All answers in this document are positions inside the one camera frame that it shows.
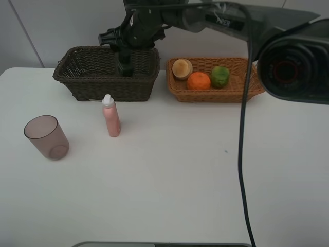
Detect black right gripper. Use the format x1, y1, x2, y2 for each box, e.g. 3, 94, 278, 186
98, 10, 165, 51

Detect dark grey rectangular bottle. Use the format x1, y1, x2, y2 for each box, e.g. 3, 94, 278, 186
117, 49, 133, 77

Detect round bread bun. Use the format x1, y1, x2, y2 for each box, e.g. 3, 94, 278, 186
172, 59, 193, 80

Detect orange mandarin fruit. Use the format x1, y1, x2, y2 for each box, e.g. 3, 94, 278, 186
187, 72, 211, 91

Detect pink bottle white cap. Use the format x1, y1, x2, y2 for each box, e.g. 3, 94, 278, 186
102, 94, 121, 137

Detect translucent pink plastic cup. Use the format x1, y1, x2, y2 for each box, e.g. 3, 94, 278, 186
24, 115, 69, 160

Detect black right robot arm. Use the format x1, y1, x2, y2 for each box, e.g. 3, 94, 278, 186
98, 1, 328, 104

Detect dark brown wicker basket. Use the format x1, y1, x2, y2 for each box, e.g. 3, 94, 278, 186
53, 46, 160, 102

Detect orange wicker basket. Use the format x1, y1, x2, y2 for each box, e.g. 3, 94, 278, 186
166, 57, 248, 103

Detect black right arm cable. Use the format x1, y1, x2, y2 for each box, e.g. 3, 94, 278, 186
237, 2, 258, 247

